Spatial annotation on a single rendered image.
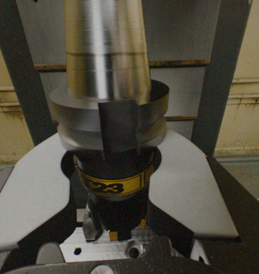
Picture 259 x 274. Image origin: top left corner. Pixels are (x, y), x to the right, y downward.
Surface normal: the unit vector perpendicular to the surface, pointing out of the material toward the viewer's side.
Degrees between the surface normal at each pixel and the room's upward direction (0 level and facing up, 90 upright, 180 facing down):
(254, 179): 0
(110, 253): 0
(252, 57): 90
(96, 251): 0
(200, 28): 90
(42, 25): 90
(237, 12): 90
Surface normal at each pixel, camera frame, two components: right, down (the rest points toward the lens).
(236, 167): -0.03, -0.86
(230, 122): 0.03, 0.51
